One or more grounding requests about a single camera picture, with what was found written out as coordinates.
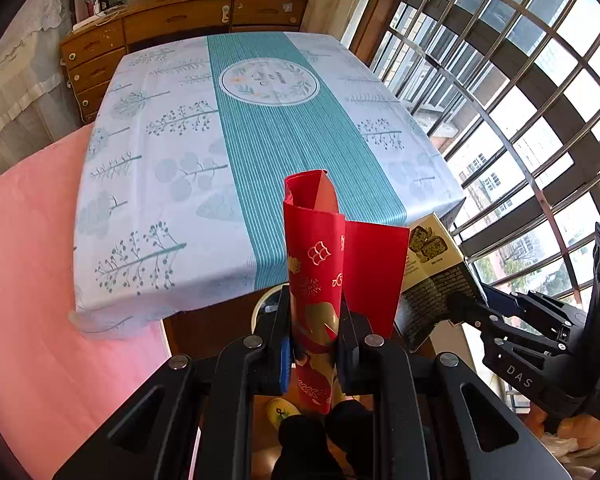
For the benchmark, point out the left yellow slipper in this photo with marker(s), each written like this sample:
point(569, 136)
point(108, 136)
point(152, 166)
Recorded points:
point(279, 409)

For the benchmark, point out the wooden dresser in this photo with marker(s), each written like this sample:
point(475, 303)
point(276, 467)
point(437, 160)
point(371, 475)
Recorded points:
point(92, 53)

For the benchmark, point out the round trash bin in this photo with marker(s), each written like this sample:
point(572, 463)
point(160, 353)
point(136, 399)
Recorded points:
point(267, 303)

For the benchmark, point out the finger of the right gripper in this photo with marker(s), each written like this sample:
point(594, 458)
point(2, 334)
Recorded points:
point(464, 309)

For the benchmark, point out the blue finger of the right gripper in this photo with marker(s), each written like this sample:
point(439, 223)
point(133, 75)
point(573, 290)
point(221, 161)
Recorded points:
point(499, 301)

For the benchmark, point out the teal patterned tablecloth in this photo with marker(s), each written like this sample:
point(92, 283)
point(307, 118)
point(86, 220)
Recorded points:
point(180, 203)

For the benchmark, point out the red paper envelope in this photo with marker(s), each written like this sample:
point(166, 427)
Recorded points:
point(333, 261)

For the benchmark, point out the white lace cloth cover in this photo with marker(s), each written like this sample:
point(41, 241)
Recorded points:
point(37, 108)

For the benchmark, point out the metal window grille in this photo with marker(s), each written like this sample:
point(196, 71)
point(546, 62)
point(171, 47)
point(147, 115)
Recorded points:
point(509, 91)

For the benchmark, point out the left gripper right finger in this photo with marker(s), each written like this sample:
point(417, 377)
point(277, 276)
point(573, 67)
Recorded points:
point(350, 353)

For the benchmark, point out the pink bed sheet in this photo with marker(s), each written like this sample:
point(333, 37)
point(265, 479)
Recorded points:
point(56, 386)

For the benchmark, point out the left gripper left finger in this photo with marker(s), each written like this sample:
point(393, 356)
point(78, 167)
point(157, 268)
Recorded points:
point(273, 365)

